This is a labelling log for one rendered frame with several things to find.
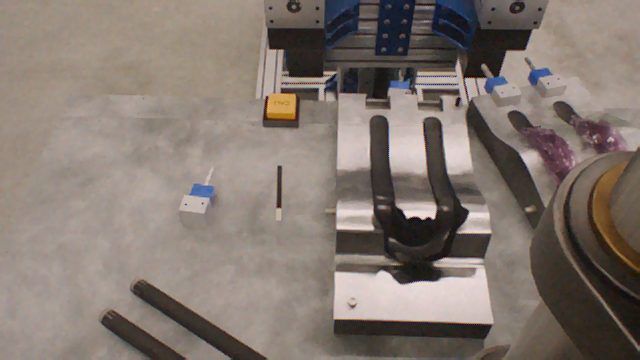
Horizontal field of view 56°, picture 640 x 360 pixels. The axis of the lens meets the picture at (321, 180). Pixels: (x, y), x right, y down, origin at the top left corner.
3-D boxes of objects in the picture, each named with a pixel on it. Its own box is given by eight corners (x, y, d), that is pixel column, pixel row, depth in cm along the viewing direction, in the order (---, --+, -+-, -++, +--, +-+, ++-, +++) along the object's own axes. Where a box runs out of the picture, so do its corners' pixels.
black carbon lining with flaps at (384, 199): (366, 121, 125) (369, 87, 117) (444, 123, 125) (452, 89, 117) (370, 268, 103) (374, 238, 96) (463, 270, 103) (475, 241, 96)
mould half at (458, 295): (337, 122, 134) (339, 77, 123) (454, 125, 134) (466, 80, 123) (333, 334, 103) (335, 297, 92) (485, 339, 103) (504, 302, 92)
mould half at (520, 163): (465, 114, 136) (476, 78, 127) (569, 93, 140) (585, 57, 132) (582, 311, 106) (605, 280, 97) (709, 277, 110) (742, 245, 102)
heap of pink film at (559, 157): (509, 130, 125) (519, 103, 119) (585, 114, 128) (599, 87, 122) (574, 231, 109) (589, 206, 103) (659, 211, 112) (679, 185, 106)
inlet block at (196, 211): (202, 174, 125) (198, 157, 120) (226, 177, 124) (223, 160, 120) (183, 226, 117) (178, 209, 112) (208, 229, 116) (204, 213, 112)
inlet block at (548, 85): (512, 68, 141) (518, 50, 137) (532, 64, 142) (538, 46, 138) (539, 106, 134) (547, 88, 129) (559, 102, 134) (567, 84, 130)
